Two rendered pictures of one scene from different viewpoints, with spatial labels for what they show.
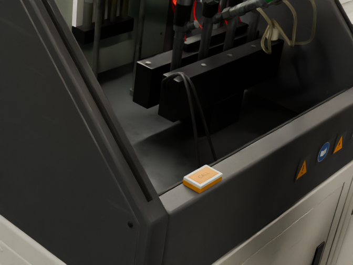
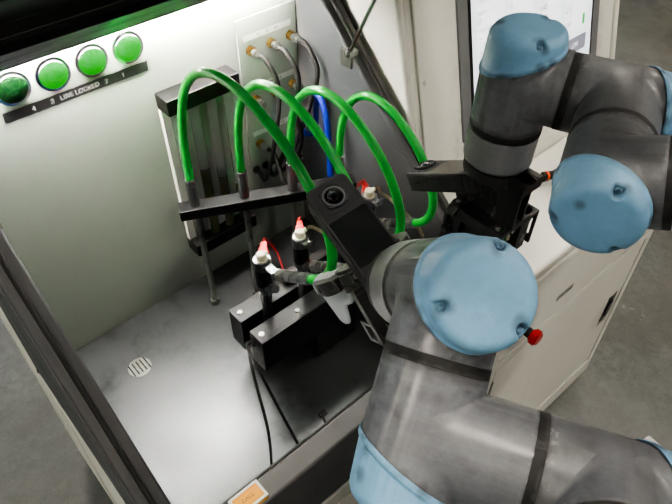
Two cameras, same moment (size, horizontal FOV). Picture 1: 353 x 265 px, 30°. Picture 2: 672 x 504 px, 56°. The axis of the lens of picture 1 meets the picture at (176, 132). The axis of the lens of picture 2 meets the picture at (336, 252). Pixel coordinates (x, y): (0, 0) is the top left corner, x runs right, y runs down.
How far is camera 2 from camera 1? 0.63 m
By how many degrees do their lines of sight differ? 19
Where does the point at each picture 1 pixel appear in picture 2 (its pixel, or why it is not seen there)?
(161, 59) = (255, 302)
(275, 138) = (347, 420)
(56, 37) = (80, 403)
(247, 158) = (306, 457)
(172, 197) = not seen: outside the picture
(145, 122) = not seen: hidden behind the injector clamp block
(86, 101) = (113, 463)
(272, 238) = not seen: hidden behind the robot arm
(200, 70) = (291, 320)
